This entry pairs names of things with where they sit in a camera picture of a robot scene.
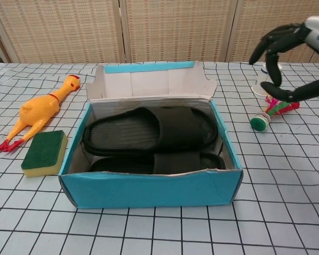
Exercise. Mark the blue checkered tablecloth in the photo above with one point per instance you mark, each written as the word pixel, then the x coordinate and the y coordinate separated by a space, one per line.
pixel 175 233

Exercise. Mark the white paper cup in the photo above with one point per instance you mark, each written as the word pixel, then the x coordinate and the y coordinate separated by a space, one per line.
pixel 261 79

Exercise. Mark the blue cardboard shoe box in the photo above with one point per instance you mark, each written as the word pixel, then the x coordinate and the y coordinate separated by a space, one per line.
pixel 149 191

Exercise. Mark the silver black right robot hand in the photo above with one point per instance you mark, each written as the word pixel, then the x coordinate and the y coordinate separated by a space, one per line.
pixel 316 32

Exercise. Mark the black rubber slipper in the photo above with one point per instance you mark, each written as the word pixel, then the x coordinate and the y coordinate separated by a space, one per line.
pixel 127 135
pixel 175 163

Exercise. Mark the yellow rubber chicken toy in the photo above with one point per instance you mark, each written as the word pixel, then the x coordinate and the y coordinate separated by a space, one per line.
pixel 40 109

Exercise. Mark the woven wooden folding screen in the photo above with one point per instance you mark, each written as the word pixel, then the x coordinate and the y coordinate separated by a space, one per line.
pixel 175 29

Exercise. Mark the green yellow sponge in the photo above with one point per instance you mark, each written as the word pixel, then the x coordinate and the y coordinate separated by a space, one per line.
pixel 42 152

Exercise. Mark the colourful feather shuttlecock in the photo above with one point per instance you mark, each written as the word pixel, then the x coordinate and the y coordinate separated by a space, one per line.
pixel 259 123

